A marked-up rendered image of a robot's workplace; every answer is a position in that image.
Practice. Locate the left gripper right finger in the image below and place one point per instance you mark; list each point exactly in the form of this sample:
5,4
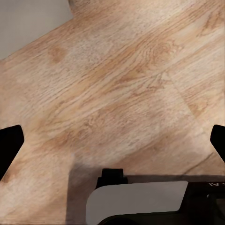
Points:
217,139

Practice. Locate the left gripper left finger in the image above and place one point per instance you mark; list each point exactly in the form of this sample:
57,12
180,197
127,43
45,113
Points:
11,140

